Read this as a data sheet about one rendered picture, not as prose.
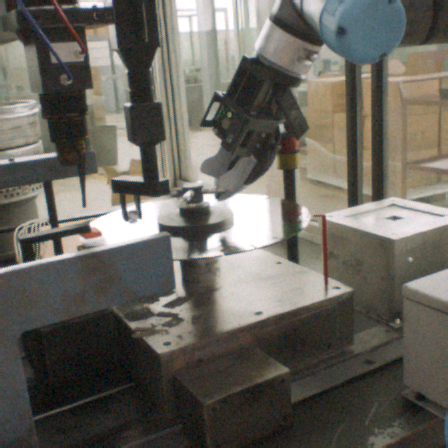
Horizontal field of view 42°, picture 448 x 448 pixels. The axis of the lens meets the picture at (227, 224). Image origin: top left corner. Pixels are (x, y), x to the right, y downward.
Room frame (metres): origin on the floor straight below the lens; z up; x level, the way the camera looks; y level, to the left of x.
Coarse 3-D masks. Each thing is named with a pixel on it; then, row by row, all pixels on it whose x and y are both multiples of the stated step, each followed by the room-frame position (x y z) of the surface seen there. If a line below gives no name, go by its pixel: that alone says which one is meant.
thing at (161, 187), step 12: (144, 156) 0.76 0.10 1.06; (156, 156) 0.77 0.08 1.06; (144, 168) 0.76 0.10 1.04; (156, 168) 0.76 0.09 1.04; (120, 180) 0.79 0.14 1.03; (132, 180) 0.77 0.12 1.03; (144, 180) 0.76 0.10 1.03; (156, 180) 0.76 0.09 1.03; (168, 180) 0.77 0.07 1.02; (120, 192) 0.79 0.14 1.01; (132, 192) 0.77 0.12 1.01; (144, 192) 0.76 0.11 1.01; (156, 192) 0.75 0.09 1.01; (168, 192) 0.76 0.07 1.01; (120, 204) 0.80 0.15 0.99
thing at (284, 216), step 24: (120, 216) 0.89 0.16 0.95; (144, 216) 0.88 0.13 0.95; (240, 216) 0.83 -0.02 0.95; (264, 216) 0.82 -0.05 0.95; (288, 216) 0.81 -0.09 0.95; (96, 240) 0.77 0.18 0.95; (120, 240) 0.76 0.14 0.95; (192, 240) 0.73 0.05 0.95; (216, 240) 0.72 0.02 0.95; (240, 240) 0.72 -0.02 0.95; (264, 240) 0.71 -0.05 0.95
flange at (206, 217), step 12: (180, 204) 0.83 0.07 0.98; (204, 204) 0.82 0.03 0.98; (168, 216) 0.82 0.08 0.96; (180, 216) 0.81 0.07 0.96; (192, 216) 0.80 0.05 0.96; (204, 216) 0.80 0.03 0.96; (216, 216) 0.80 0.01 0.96; (228, 216) 0.80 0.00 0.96; (168, 228) 0.78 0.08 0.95; (180, 228) 0.77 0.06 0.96; (192, 228) 0.77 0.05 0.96; (204, 228) 0.77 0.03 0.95; (216, 228) 0.78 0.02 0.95
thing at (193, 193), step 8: (184, 184) 0.83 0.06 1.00; (192, 184) 0.83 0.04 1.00; (200, 184) 0.82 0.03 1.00; (176, 192) 0.83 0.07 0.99; (184, 192) 0.82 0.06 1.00; (192, 192) 0.81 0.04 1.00; (200, 192) 0.82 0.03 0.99; (208, 192) 0.82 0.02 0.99; (216, 192) 0.82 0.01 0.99; (224, 192) 0.81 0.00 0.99; (184, 200) 0.78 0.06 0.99; (192, 200) 0.81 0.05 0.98; (200, 200) 0.82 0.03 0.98
